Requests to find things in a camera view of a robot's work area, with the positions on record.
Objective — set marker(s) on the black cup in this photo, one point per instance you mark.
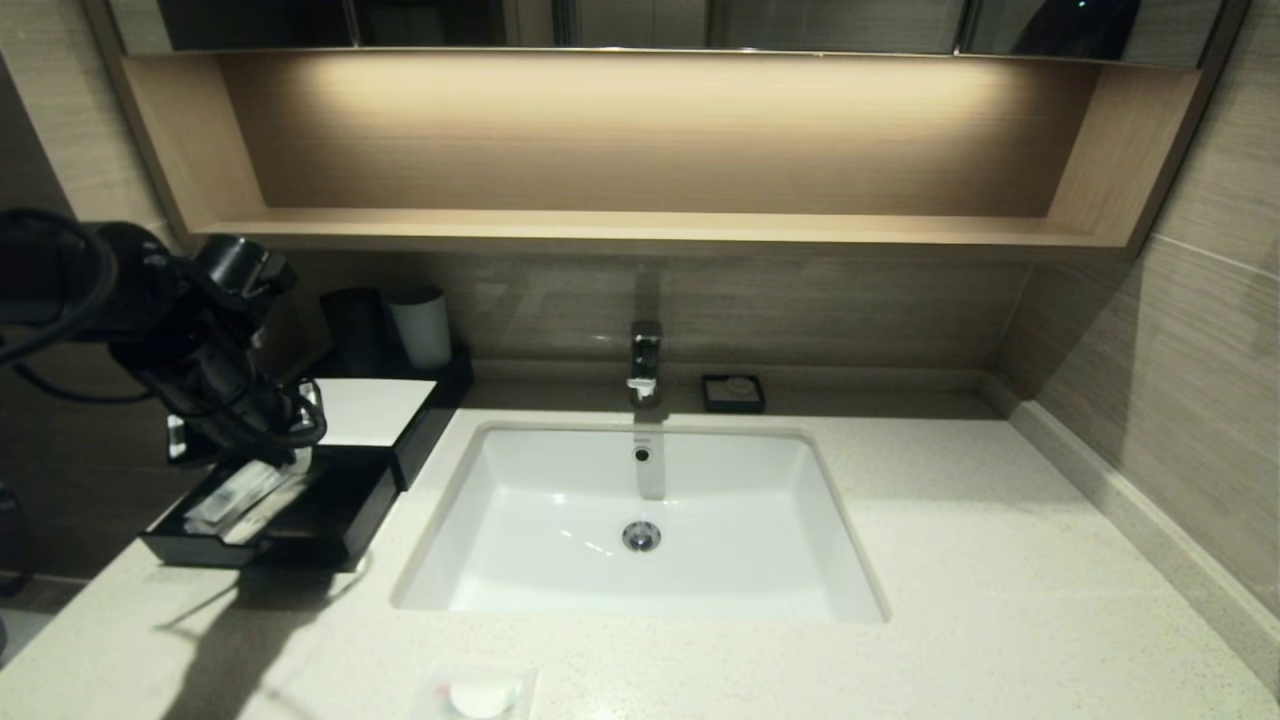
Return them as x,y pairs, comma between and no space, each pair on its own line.
352,325

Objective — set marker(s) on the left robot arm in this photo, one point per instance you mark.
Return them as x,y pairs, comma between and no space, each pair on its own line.
150,290

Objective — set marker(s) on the wooden wall shelf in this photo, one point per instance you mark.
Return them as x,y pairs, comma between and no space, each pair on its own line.
640,228

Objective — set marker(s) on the chrome sink drain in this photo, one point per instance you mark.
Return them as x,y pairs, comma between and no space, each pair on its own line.
641,536

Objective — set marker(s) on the white wrapped toiletry packet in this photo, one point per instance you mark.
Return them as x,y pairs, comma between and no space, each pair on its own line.
232,492
268,512

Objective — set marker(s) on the round white soap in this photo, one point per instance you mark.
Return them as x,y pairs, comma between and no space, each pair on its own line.
740,385

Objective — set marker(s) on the black rectangular box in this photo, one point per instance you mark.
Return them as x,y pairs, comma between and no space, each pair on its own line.
330,510

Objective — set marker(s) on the chrome faucet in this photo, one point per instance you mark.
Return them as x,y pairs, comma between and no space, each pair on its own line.
645,365

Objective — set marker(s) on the white cup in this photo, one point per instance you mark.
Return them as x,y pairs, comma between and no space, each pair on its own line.
422,328

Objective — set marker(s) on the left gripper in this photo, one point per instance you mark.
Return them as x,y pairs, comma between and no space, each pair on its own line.
235,410

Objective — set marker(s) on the black box lid white lining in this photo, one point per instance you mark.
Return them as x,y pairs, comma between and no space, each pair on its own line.
375,410

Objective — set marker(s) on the white sink basin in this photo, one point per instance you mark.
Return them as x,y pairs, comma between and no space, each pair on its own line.
560,530

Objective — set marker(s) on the clear packet with round pad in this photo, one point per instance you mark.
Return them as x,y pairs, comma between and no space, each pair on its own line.
482,694

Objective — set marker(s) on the black soap dish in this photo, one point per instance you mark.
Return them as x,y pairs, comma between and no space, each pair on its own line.
712,396

